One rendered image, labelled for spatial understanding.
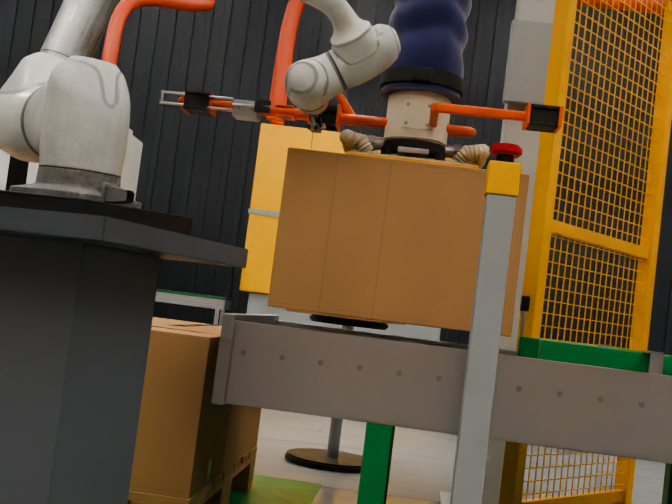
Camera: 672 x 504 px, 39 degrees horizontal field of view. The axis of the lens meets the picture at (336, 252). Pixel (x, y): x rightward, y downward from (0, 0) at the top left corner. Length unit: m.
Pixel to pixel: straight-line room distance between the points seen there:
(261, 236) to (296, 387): 7.66
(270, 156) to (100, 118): 8.13
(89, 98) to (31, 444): 0.63
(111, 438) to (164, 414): 0.57
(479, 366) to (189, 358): 0.76
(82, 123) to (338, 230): 0.79
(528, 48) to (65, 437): 2.37
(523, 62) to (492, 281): 1.67
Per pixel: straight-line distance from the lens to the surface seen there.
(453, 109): 2.33
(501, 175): 2.02
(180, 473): 2.43
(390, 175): 2.36
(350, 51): 2.24
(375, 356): 2.18
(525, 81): 3.54
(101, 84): 1.84
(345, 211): 2.35
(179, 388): 2.41
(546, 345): 2.30
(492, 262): 2.01
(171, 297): 9.93
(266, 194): 9.87
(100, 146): 1.82
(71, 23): 2.08
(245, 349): 2.21
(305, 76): 2.21
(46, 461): 1.74
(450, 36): 2.58
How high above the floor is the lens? 0.65
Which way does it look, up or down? 3 degrees up
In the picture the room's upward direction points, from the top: 7 degrees clockwise
